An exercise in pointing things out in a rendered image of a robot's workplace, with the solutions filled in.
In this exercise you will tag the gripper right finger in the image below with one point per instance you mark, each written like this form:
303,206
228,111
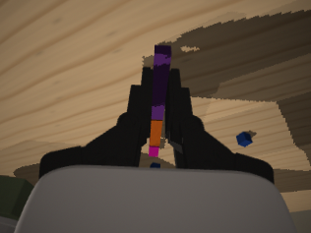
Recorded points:
193,147

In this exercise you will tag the orange rod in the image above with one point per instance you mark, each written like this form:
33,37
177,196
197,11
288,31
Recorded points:
155,132

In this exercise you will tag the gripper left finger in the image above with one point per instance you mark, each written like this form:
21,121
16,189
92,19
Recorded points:
119,146

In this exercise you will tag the magenta rod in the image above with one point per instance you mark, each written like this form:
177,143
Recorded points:
153,150

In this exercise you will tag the purple rod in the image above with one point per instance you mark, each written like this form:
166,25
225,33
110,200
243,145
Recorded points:
161,72

